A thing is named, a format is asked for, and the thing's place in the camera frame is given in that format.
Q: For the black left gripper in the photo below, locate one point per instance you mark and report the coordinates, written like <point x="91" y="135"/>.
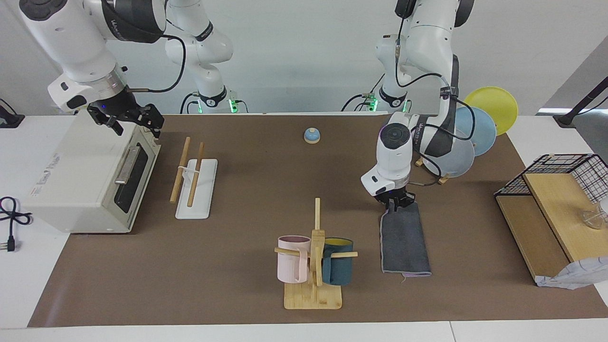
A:
<point x="396" y="197"/>

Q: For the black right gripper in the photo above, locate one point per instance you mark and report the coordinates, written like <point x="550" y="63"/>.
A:
<point x="121" y="107"/>

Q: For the purple and grey towel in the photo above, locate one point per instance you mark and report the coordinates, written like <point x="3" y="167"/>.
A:
<point x="403" y="242"/>

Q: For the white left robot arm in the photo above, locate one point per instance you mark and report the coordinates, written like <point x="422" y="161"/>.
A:
<point x="427" y="42"/>

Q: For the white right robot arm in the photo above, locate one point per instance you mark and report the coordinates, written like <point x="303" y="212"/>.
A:
<point x="71" y="42"/>

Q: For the white rack with wooden bars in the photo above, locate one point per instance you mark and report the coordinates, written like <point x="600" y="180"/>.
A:
<point x="199" y="190"/>

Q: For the wooden plate stand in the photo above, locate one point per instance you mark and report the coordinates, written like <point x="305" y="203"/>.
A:
<point x="444" y="179"/>

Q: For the grey plate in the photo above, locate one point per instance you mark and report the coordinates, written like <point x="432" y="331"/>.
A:
<point x="458" y="164"/>

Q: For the beige toaster oven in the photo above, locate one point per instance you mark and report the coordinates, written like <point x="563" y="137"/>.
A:
<point x="76" y="175"/>

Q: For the dark teal mug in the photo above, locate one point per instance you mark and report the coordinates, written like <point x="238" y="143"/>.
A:
<point x="339" y="268"/>

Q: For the small blue bell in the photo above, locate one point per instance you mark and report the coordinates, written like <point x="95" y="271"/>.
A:
<point x="312" y="137"/>

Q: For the light blue plate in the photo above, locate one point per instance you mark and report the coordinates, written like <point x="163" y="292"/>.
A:
<point x="484" y="133"/>

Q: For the brown table mat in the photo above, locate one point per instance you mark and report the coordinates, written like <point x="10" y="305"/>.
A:
<point x="247" y="180"/>

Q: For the pink mug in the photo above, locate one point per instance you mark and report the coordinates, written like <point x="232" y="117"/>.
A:
<point x="290" y="263"/>

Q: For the wooden mug tree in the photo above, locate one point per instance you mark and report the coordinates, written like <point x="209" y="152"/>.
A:
<point x="312" y="297"/>

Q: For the yellow plate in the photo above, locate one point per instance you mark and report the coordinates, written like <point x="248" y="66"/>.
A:
<point x="496" y="104"/>

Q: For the wooden shelf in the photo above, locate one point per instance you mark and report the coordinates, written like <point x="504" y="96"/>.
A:
<point x="551" y="213"/>

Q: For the clear glass cup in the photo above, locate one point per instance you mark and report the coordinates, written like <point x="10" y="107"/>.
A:
<point x="596" y="217"/>

